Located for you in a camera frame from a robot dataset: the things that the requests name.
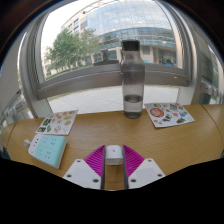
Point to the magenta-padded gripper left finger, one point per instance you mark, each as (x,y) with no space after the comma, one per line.
(87,173)

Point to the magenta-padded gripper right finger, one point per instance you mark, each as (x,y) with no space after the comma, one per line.
(140,171)

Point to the small white charger block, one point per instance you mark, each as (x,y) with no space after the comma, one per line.
(114,154)

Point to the white and teal power strip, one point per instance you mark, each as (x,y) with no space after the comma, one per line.
(49,150)

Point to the sticker sheet with food pictures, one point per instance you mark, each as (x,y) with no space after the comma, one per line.
(57,122)

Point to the sticker sheet with round badges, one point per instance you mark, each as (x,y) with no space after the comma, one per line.
(168,115)

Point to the clear grey drink bottle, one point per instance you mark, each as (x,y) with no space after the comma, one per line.
(132,83)

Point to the green tree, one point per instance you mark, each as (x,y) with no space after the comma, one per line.
(68,48)

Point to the glass-fronted building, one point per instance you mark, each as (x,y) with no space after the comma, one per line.
(133,23)

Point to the grey window frame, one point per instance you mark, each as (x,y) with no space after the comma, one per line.
(80,80)

